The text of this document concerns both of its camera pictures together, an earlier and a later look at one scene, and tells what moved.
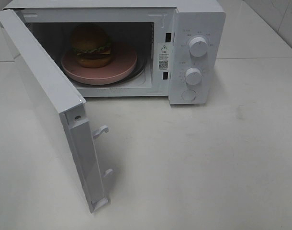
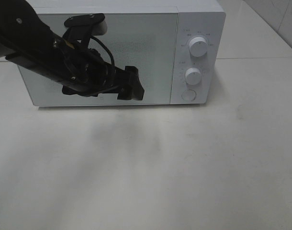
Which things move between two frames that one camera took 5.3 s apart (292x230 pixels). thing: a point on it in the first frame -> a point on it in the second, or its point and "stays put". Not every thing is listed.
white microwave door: (69, 103) -> (146, 41)
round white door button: (188, 95) stays put
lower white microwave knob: (193, 76) stays put
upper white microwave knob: (198, 46) stays put
